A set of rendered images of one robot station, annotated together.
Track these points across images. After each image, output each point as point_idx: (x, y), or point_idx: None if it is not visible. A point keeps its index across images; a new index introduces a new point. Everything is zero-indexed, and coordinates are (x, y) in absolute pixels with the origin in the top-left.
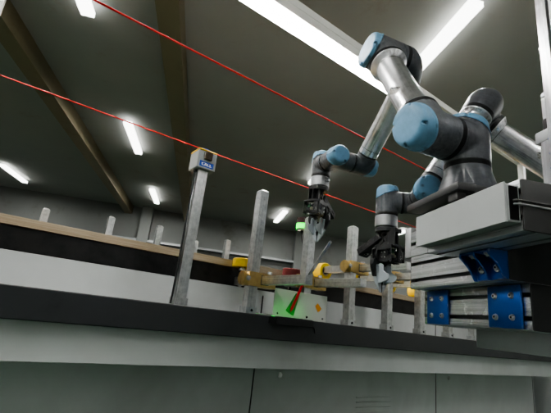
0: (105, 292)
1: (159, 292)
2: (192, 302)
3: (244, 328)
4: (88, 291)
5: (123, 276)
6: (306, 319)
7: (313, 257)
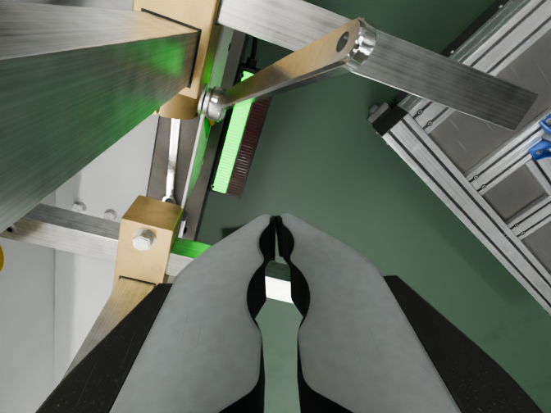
0: (25, 383)
1: (12, 330)
2: (18, 260)
3: (199, 226)
4: (28, 396)
5: (2, 399)
6: (266, 107)
7: (168, 38)
